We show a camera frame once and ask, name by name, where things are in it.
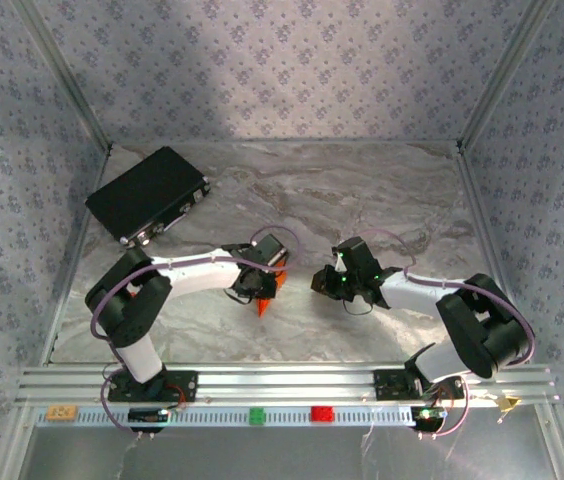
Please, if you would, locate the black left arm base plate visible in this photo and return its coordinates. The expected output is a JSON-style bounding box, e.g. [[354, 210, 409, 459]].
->
[[107, 370, 199, 403]]

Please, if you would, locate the white slotted cable duct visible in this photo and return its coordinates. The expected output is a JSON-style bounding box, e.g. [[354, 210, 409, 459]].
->
[[34, 404, 418, 429]]

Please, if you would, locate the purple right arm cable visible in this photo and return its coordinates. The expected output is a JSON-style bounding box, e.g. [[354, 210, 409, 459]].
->
[[361, 228, 537, 441]]

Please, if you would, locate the black left controller board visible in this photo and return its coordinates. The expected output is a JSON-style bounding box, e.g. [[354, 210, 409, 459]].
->
[[128, 408, 170, 424]]

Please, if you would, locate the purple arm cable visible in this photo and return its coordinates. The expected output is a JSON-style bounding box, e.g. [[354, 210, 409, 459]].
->
[[361, 228, 537, 441], [90, 225, 303, 442]]

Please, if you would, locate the black controller board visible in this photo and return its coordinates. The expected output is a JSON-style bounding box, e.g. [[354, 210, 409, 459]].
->
[[410, 406, 448, 423], [128, 408, 170, 424]]

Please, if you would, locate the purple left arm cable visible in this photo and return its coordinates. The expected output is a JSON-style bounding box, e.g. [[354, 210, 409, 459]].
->
[[90, 225, 303, 442]]

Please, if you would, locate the orange toy brick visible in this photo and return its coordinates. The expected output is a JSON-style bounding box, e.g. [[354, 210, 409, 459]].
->
[[46, 405, 79, 422]]

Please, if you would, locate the black right controller board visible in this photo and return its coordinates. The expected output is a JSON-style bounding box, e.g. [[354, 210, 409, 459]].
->
[[410, 406, 448, 423]]

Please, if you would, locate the orange paper sheet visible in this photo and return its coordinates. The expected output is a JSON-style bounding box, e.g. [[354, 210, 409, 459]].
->
[[254, 269, 289, 319]]

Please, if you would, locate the aluminium side rail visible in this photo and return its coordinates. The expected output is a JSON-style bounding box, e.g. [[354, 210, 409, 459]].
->
[[39, 144, 116, 366], [454, 142, 533, 364]]

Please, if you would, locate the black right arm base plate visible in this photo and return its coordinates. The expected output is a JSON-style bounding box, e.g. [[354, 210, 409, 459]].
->
[[372, 369, 465, 402]]

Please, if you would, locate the aluminium front frame rail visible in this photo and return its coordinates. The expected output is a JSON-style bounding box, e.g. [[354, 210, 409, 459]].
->
[[14, 364, 562, 409]]

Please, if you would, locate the aluminium frame post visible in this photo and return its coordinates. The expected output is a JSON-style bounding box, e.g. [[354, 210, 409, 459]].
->
[[11, 0, 115, 152], [531, 404, 564, 480], [0, 407, 38, 480], [455, 0, 559, 151]]

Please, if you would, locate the black hard case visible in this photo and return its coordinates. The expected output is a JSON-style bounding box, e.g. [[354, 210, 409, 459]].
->
[[85, 145, 212, 250]]

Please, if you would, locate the gold tape piece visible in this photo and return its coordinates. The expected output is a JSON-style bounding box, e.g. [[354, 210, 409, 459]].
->
[[493, 395, 523, 414]]

